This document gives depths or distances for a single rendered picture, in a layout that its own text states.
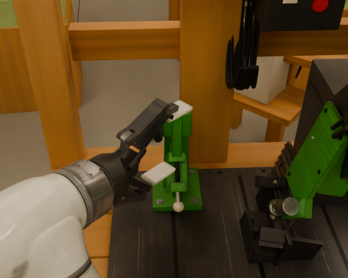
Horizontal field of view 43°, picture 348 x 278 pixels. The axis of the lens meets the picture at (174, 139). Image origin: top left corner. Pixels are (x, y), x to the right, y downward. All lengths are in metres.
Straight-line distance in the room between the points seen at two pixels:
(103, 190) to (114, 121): 2.40
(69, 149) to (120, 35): 0.36
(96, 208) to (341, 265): 0.68
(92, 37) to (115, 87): 2.18
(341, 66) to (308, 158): 0.29
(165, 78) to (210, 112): 2.25
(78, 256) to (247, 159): 0.87
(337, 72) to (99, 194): 0.70
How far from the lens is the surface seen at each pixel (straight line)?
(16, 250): 0.54
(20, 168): 2.77
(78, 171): 0.61
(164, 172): 0.82
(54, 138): 1.29
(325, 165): 0.90
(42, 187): 0.57
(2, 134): 3.08
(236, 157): 1.36
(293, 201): 0.96
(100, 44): 1.21
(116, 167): 0.65
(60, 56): 1.14
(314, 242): 1.07
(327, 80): 1.08
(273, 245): 1.03
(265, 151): 1.40
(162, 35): 1.19
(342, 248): 1.16
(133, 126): 0.67
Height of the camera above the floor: 1.77
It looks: 39 degrees down
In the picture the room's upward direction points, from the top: straight up
